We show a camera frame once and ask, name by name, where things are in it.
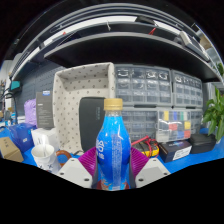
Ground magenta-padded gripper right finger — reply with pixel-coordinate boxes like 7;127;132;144
129;147;172;189

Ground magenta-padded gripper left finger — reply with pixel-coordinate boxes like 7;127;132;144
57;146;99;190

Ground blue drink bottle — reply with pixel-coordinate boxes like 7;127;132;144
95;98;132;192

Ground yellow multimeter with leads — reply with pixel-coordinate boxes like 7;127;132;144
130;135;160;158

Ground black box, white label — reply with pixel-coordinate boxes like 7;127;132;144
158;139;193;163

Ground white carton box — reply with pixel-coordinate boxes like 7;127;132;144
30;127;60;151

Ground black rectangular case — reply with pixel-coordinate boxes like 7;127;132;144
78;96;107;153

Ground clear organizer, coloured parts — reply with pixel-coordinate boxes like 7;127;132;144
155;108;194;143

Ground black flat case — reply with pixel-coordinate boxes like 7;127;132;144
188;133;218;155

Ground blue carton box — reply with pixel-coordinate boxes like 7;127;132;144
8;123;38;153

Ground dark grey carton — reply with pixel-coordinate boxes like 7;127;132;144
35;90;55;130

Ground narrow grey drawer cabinet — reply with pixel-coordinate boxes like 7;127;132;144
189;109;204;129

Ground brown cardboard box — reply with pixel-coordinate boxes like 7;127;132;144
0;136;24;163

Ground white dotted storage bin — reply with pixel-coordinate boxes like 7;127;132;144
52;62;117;155

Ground purple plastic bag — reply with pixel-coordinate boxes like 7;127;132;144
23;98;38;127

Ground green potted plant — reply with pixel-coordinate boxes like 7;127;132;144
201;85;224;143

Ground wide grey drawer cabinet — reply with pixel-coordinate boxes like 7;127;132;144
114;64;173;108

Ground teal plastic bin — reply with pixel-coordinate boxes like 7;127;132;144
9;80;22;92

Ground white metal rack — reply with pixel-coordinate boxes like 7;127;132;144
194;23;224;84

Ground black wall shelf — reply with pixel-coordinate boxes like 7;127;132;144
43;21;223;84

